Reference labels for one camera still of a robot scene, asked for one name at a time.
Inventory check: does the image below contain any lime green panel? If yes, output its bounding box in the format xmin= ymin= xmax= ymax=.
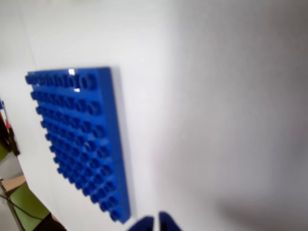
xmin=0 ymin=141 xmax=52 ymax=231

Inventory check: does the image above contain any blue 8x8 baseplate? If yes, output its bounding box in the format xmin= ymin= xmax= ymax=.
xmin=25 ymin=66 xmax=135 ymax=224

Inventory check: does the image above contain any beige cardboard piece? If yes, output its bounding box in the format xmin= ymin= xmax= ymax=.
xmin=0 ymin=175 xmax=26 ymax=193

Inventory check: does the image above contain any thin black cable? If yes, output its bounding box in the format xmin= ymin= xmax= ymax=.
xmin=0 ymin=194 xmax=43 ymax=219

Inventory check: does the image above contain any grey metal leg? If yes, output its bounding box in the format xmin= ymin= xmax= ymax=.
xmin=0 ymin=180 xmax=24 ymax=231

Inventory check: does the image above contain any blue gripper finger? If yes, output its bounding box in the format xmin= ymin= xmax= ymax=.
xmin=158 ymin=211 xmax=185 ymax=231
xmin=127 ymin=215 xmax=154 ymax=231

